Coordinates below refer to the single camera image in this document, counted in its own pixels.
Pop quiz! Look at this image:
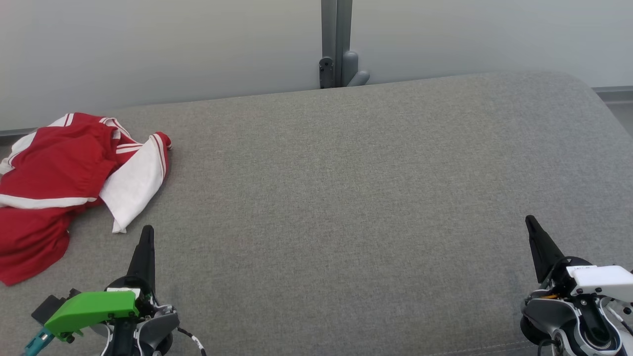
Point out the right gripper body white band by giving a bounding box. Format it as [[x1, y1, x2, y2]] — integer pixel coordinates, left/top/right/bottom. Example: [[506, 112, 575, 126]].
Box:
[[544, 256, 633, 301]]

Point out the dark grey post bracket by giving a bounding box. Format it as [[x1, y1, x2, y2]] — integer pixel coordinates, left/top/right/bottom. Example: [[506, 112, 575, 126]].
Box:
[[319, 57, 335, 89]]

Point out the grey wall partition post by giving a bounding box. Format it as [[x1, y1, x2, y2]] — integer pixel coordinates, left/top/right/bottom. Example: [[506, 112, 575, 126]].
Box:
[[321, 0, 353, 89]]

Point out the left camera cable teal plug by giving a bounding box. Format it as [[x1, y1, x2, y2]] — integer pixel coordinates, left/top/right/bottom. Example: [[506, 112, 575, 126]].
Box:
[[22, 329, 55, 356]]

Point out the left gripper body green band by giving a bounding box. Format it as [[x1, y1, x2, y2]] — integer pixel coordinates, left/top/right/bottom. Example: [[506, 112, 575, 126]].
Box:
[[45, 276, 159, 342]]

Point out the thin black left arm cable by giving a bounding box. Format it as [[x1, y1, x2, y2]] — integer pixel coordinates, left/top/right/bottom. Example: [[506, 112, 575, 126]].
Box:
[[177, 326, 206, 356]]

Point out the red white basketball jersey shirt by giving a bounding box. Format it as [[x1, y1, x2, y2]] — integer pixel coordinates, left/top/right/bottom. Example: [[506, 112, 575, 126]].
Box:
[[0, 112, 173, 234]]

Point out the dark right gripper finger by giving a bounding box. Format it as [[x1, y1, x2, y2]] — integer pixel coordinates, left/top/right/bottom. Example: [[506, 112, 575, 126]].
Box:
[[525, 215, 565, 285]]

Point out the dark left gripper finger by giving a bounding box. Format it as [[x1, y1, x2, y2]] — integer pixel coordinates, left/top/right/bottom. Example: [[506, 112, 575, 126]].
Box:
[[127, 225, 156, 293]]

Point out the light grey rounded post fitting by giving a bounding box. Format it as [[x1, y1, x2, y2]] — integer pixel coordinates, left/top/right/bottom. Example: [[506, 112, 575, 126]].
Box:
[[342, 50, 370, 88]]

